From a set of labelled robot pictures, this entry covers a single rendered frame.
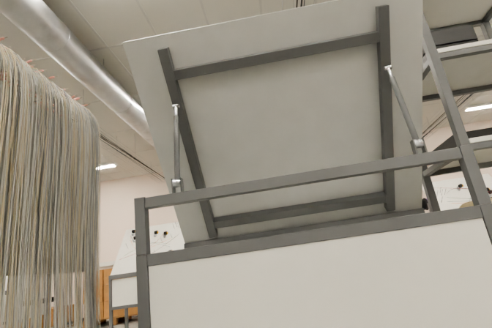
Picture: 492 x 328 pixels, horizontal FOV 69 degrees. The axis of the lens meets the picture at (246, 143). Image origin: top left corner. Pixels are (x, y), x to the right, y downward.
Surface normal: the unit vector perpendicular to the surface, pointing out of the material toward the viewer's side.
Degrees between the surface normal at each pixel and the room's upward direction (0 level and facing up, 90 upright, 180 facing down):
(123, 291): 90
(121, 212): 90
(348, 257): 90
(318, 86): 131
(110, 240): 90
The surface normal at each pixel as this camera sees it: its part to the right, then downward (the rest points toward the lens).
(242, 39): 0.00, 0.39
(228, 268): -0.13, -0.30
